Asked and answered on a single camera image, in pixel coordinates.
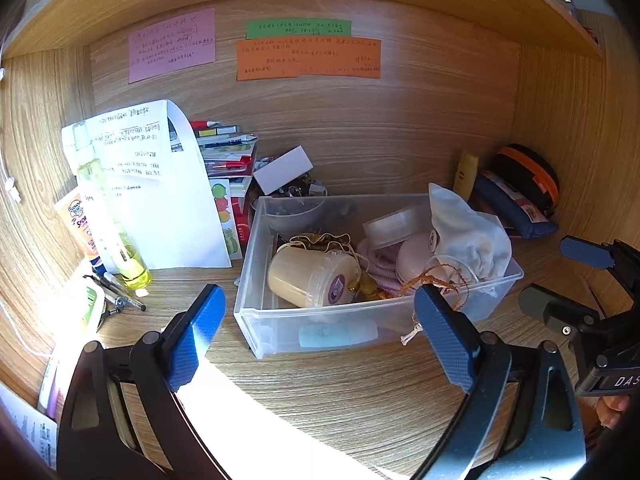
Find white drawstring cloth pouch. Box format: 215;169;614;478
400;183;512;322

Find round white lidded container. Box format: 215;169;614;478
362;205;432;250

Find translucent plastic jar with lid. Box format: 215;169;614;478
267;246;361;308

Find small blue Max box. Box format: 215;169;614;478
298;320;378;349

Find person's right hand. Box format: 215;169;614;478
596;396;630;430

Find pens on desk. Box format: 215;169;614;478
84;274;146;321

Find white orange-label squeeze bottle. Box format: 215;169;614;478
53;278;104;342

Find yellow-green spray bottle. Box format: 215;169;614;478
72;122;152;297

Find blue patterned pencil pouch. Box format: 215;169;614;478
474;172;558;240

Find yellow cream tube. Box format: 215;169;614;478
452;151;480;202

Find orange sunscreen tube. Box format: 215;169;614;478
54;188;106;276

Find clear plastic storage bin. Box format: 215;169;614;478
234;190;524;359

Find fruit sticker sheet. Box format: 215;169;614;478
209;179;242;260

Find white handwritten paper sheet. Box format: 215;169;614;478
61;100;231;270

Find clear bowl of trinkets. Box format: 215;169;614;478
262;176;329;235

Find small white box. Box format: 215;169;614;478
253;145;314;195

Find stack of books and cards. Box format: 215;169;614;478
190;120;258;179

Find pink sticky note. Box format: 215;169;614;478
128;8;216;84

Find orange sticky note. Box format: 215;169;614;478
235;36;382;81

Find green sticky note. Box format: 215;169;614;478
246;18;352;39

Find pink coiled rope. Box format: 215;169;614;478
356;238;407;297

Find gold chain necklace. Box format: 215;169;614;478
278;231;381;302

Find white charging cable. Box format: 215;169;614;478
0;148;23;205

